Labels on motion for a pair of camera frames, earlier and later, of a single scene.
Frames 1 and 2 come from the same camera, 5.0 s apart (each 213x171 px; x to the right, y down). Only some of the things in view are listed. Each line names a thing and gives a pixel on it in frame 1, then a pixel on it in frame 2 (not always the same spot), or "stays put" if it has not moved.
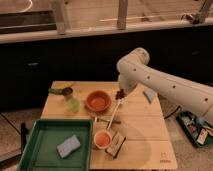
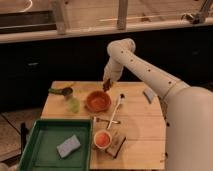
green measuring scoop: (67, 91) stays put
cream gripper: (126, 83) -> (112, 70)
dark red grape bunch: (120, 94) -> (107, 85)
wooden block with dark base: (116, 144) stays put
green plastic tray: (57, 145) stays put
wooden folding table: (129, 130) stays put
